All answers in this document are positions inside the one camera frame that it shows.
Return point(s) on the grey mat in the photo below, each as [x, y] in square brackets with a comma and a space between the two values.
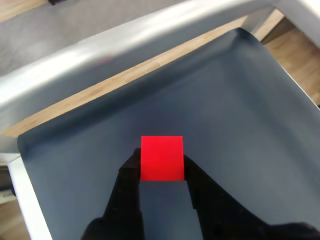
[237, 112]

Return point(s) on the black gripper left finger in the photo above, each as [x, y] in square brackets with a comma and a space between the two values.
[122, 200]

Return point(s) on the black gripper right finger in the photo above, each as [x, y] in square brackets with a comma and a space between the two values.
[220, 215]

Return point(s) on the grey carpet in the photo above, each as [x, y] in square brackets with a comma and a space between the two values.
[62, 25]

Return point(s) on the red cube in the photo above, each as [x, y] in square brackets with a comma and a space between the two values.
[162, 157]

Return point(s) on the silver metal frame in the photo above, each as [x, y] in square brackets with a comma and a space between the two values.
[75, 62]

